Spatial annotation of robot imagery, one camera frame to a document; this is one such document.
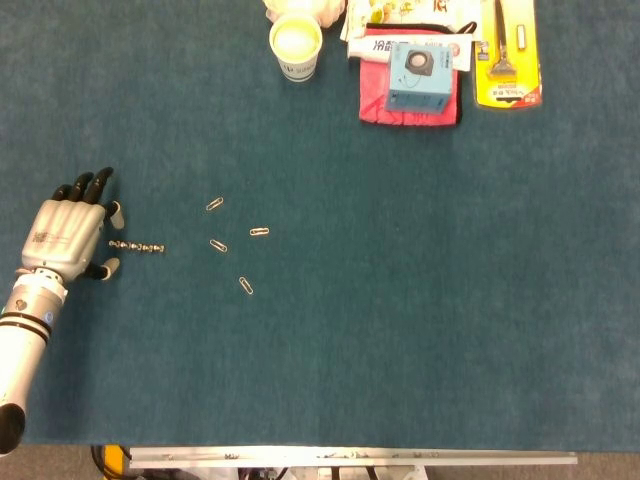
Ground white plastic bag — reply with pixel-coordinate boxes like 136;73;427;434
263;0;347;29

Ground white printed snack packet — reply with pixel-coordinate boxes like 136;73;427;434
339;0;484;42

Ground yellow razor blister pack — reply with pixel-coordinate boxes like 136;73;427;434
472;0;544;112

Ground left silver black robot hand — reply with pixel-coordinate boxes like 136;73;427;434
20;167;126;284

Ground white paper cup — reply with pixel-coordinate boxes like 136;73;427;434
268;13;324;84

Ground blue felt table mat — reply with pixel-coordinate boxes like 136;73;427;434
0;0;640;451

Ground yellow plastic part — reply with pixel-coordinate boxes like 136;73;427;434
103;444;127;476

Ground white toothpaste tube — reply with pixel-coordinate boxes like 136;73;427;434
347;34;474;72

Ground aluminium profile rail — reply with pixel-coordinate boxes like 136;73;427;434
128;446;579;470

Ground pink cloth with black trim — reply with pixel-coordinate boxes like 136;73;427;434
358;20;480;129

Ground blue speaker box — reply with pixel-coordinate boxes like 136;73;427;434
384;42;455;115

